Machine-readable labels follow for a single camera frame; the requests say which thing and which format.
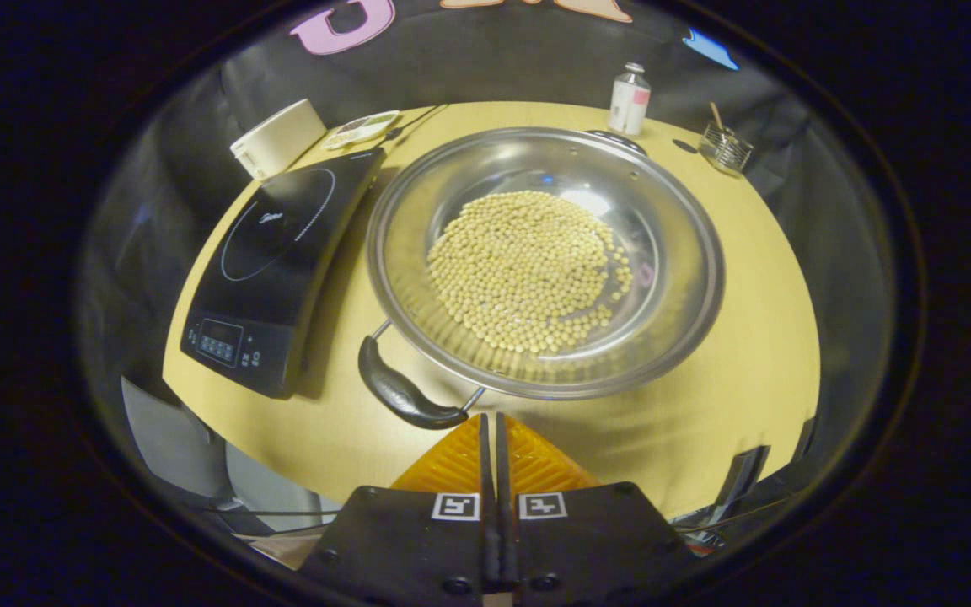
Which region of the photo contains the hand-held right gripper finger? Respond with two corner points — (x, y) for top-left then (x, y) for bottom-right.
(496, 413), (701, 607)
(296, 413), (501, 607)

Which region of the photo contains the pile of yellow soybeans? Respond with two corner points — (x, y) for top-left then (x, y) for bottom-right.
(426, 191), (634, 355)

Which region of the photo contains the steel pot with black handles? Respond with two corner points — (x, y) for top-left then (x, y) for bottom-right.
(357, 126), (727, 431)

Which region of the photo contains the black induction cooktop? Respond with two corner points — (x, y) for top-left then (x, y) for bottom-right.
(180, 148), (387, 400)

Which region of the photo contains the white divided dish of beans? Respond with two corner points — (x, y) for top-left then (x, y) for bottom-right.
(321, 110), (402, 151)

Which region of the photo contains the white bottle with pink label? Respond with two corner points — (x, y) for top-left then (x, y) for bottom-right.
(608, 62), (652, 137)

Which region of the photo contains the white box appliance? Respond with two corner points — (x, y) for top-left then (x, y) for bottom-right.
(230, 99), (328, 180)

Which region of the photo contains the black power cable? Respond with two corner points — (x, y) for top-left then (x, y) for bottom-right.
(384, 104), (450, 142)

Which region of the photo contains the wire mesh holder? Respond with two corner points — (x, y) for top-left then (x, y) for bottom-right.
(698, 122), (754, 176)

